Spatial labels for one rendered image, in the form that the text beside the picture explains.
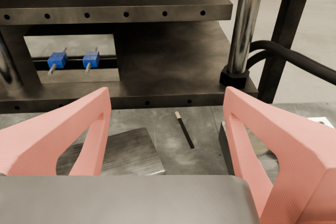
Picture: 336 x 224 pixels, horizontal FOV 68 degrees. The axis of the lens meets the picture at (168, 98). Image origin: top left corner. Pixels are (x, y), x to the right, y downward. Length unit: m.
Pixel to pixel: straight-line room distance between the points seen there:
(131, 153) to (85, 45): 0.46
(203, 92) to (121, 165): 0.45
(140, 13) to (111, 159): 0.47
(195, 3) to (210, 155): 0.44
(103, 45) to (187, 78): 0.31
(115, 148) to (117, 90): 0.39
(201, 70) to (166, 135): 0.37
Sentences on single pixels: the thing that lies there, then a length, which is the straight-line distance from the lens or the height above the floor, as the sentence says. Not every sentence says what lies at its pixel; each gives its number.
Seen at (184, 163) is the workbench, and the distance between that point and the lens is 0.60.
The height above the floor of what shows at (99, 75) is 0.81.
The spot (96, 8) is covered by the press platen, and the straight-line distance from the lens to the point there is 0.79.
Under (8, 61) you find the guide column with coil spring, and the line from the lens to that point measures 0.93.
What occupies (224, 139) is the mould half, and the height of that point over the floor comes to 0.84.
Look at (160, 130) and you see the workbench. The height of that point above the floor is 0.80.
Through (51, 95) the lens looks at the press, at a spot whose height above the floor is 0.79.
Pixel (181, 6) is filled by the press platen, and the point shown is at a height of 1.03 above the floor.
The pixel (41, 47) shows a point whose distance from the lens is 0.88.
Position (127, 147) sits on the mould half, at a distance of 0.48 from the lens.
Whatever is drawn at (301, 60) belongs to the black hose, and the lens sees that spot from 0.80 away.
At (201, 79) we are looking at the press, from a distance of 0.89.
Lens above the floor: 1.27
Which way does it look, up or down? 38 degrees down
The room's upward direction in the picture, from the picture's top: straight up
